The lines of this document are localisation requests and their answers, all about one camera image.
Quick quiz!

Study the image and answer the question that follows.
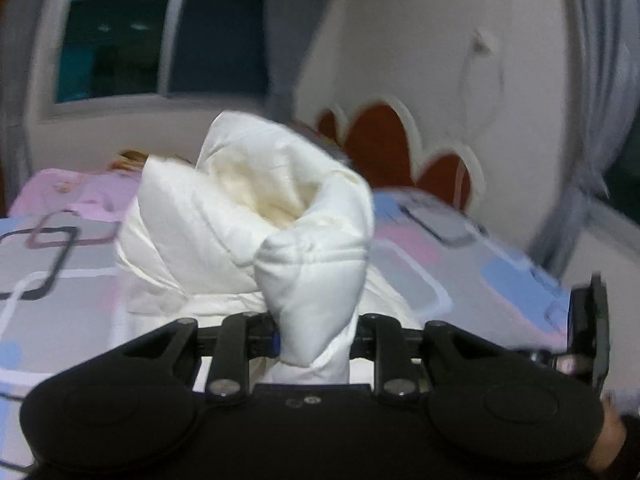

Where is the sliding glass window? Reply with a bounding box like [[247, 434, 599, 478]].
[[42, 0, 272, 119]]

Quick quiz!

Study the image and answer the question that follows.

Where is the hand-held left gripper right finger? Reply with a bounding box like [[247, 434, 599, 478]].
[[349, 312, 482, 406]]

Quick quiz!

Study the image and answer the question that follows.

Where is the yellow soft toy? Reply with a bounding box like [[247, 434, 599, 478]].
[[111, 149, 152, 173]]

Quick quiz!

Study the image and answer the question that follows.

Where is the side window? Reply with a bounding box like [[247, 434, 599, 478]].
[[599, 110, 640, 212]]

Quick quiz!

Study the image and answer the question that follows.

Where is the patterned bed sheet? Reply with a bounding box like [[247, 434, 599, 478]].
[[0, 180, 577, 472]]

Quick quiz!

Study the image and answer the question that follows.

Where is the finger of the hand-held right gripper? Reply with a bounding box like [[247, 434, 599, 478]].
[[520, 347, 576, 374]]

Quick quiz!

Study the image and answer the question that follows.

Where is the grey curtain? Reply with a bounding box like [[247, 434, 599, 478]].
[[0, 0, 68, 188], [262, 0, 347, 122], [527, 0, 640, 277]]

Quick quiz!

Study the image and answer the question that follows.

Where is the pink pillow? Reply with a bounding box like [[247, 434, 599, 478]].
[[10, 167, 147, 222]]

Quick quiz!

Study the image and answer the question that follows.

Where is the person's right forearm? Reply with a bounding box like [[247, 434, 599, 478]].
[[607, 414, 640, 480]]

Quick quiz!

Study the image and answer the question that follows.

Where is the white charger cable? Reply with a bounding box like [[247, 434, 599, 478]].
[[457, 27, 507, 196]]

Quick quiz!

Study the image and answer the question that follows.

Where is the white puffer jacket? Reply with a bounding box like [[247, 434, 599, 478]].
[[112, 111, 422, 387]]

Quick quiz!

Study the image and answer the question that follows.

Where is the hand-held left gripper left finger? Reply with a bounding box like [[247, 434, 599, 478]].
[[117, 311, 281, 407]]

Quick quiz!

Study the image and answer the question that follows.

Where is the red and white headboard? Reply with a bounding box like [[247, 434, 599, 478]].
[[294, 97, 487, 212]]

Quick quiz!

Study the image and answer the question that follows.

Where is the person's right hand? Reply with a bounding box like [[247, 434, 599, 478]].
[[589, 394, 629, 470]]

